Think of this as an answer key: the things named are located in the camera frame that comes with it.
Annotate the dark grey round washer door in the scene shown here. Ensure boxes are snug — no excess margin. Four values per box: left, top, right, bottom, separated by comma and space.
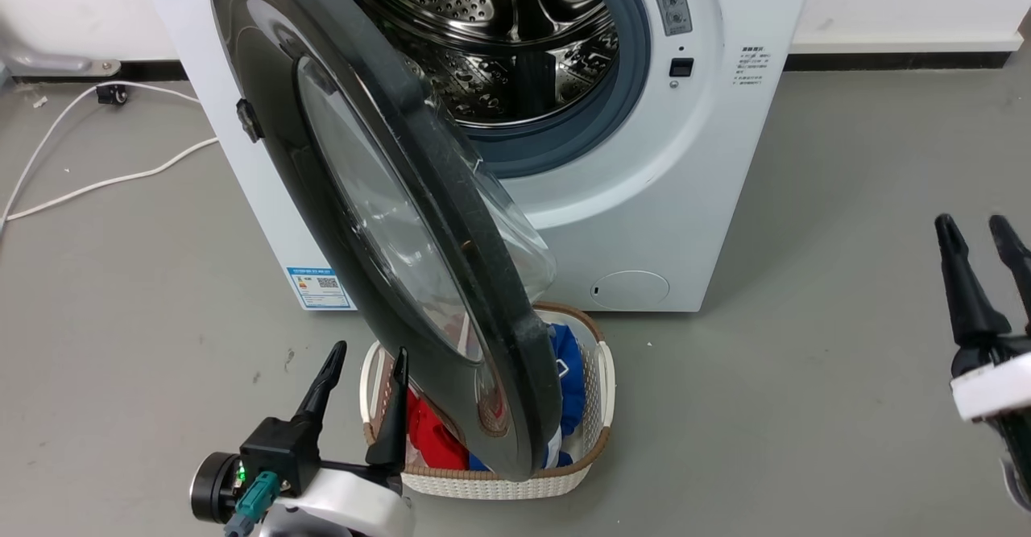
208, 0, 563, 483

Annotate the white front-load washing machine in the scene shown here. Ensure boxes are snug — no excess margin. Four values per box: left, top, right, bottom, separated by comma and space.
133, 0, 818, 313

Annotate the black baseboard strip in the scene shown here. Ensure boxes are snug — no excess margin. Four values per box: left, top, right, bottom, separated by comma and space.
785, 51, 1013, 72

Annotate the small printed text label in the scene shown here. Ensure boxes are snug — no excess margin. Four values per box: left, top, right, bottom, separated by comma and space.
731, 45, 773, 88

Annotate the red garment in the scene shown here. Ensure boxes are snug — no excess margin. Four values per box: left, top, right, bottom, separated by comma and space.
404, 388, 470, 471

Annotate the blue white energy label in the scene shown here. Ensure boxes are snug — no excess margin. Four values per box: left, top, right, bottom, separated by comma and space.
286, 266, 356, 311

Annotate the grey-blue rubber door gasket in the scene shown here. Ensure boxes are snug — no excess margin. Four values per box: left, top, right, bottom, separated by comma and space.
326, 0, 652, 180

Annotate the white woven laundry basket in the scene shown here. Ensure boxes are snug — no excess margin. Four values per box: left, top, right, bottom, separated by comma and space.
359, 302, 617, 501

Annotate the round white filter cover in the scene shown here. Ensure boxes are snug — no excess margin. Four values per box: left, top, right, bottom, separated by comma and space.
590, 270, 671, 309

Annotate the perforated steel washer drum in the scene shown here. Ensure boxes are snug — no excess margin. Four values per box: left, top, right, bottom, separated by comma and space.
354, 0, 621, 128

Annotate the grey metal floor bracket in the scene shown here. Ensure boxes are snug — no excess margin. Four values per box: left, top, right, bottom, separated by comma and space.
0, 36, 122, 80

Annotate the blue garment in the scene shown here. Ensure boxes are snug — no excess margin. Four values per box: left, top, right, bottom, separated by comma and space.
547, 324, 587, 438

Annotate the teal cable connector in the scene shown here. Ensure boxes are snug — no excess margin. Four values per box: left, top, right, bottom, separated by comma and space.
224, 473, 281, 537

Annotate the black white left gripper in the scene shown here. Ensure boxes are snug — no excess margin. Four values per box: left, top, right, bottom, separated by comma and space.
240, 341, 415, 537

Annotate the black door latch hook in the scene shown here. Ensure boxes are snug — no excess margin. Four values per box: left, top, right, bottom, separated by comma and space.
235, 98, 266, 144

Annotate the white power cable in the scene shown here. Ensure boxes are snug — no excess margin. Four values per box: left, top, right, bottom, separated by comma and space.
0, 81, 221, 237

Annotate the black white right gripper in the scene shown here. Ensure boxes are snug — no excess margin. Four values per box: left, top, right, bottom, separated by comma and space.
934, 213, 1031, 514

